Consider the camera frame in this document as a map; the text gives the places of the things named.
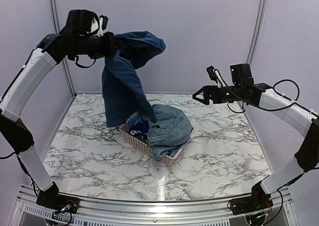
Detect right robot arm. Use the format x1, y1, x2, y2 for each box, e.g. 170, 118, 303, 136
192, 63, 319, 210

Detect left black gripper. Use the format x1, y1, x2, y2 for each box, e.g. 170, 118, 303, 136
69, 30, 120, 58

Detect aluminium corner post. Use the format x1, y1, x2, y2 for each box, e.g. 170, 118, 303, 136
49, 0, 77, 98
246, 0, 267, 66

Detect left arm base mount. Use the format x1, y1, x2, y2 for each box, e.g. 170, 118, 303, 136
36, 191, 80, 214

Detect right aluminium corner post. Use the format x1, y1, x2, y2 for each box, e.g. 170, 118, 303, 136
246, 0, 267, 66

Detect pink plastic laundry basket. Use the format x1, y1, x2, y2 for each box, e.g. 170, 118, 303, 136
120, 123, 194, 167

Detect royal blue printed garment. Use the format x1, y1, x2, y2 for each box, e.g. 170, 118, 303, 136
128, 122, 149, 143

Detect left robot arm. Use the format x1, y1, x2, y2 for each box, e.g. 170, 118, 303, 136
0, 9, 116, 209

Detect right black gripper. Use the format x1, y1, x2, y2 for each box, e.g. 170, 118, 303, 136
192, 85, 243, 105

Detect light blue denim jeans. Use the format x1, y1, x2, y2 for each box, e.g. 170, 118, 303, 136
126, 104, 193, 162

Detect left aluminium corner post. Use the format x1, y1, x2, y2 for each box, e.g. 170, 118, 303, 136
49, 0, 77, 98

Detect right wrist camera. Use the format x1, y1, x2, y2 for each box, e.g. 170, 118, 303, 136
206, 66, 223, 88

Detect dark blue t-shirt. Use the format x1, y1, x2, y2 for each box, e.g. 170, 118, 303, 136
102, 31, 166, 127

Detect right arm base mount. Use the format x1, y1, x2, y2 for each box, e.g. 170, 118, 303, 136
227, 195, 273, 215

